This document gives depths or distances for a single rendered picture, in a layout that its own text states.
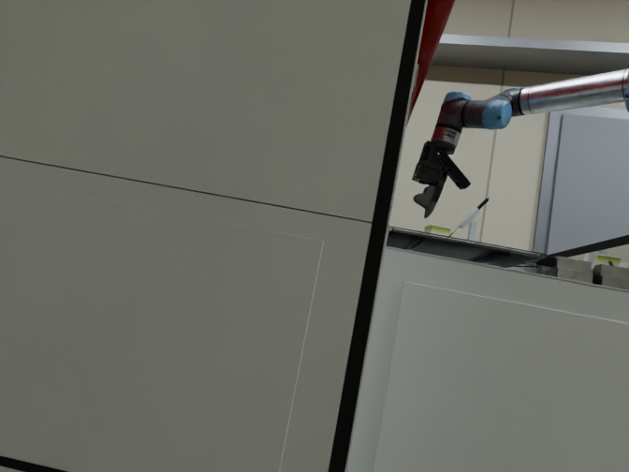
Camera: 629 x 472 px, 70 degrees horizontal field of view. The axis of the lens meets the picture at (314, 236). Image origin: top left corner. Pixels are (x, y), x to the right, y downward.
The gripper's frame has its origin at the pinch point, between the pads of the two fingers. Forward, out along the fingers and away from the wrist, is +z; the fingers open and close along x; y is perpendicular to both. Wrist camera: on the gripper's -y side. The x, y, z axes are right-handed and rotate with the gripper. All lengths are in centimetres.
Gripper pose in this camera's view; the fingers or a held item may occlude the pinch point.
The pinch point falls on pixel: (429, 214)
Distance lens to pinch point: 133.2
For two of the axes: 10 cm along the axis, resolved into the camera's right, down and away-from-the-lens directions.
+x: 0.0, -0.1, -10.0
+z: -3.0, 9.5, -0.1
